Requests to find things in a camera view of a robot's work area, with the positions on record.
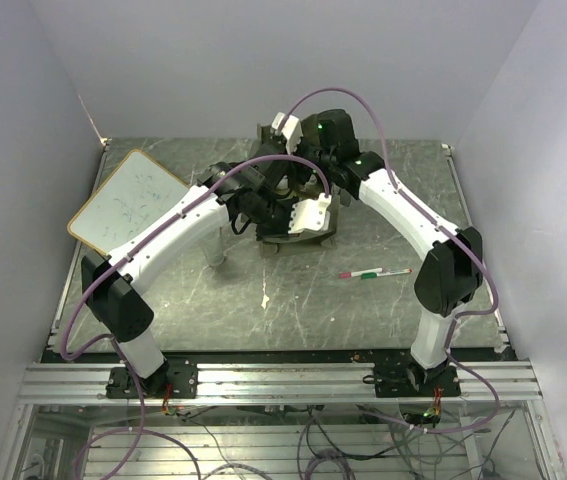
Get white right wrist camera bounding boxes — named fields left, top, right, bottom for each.
left=271, top=112, right=302, bottom=154

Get red and white marker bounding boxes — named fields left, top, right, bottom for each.
left=339, top=267, right=384, bottom=279

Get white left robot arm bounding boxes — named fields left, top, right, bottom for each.
left=80, top=154, right=295, bottom=397

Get aluminium rail frame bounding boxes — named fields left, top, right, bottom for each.
left=0, top=358, right=567, bottom=479

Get olive green canvas bag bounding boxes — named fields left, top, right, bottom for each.
left=243, top=109, right=360, bottom=256

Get green marker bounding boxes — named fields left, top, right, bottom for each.
left=360, top=268, right=412, bottom=279

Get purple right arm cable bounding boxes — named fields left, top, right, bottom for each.
left=285, top=87, right=502, bottom=437

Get loose cables under table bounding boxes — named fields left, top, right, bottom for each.
left=127, top=399, right=509, bottom=480

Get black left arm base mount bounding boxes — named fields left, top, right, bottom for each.
left=105, top=360, right=198, bottom=399

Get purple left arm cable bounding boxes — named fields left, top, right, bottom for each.
left=58, top=154, right=332, bottom=480

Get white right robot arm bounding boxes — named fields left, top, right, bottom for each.
left=297, top=109, right=483, bottom=396

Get grey metallic tube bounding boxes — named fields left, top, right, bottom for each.
left=201, top=228, right=225, bottom=268

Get yellow-framed small whiteboard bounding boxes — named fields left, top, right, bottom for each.
left=67, top=149, right=189, bottom=254

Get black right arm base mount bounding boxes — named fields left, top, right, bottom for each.
left=362, top=356, right=461, bottom=398

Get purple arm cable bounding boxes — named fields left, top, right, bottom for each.
left=58, top=154, right=332, bottom=480
left=285, top=87, right=502, bottom=437

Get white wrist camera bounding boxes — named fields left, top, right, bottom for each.
left=271, top=112, right=302, bottom=154
left=288, top=193, right=332, bottom=235

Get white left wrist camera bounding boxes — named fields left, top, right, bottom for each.
left=288, top=193, right=332, bottom=235

